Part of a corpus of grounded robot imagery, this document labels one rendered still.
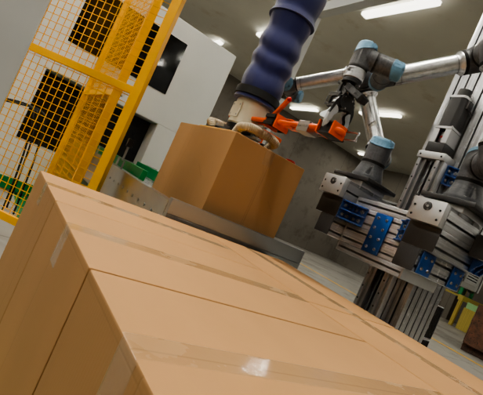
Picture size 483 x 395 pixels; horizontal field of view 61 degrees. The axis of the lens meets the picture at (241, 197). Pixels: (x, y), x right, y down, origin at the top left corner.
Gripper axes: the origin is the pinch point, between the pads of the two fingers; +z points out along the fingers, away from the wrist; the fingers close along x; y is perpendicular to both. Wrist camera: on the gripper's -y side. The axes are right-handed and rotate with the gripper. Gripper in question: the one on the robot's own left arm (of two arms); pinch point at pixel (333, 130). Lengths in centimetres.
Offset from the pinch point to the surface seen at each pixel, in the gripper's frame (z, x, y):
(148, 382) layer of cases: 54, 84, -87
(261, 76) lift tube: -19, 8, 53
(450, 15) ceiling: -290, -314, 244
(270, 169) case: 20.5, -2.1, 28.9
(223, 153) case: 23.3, 20.2, 32.3
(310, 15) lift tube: -55, -1, 50
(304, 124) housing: 0.4, 3.5, 12.8
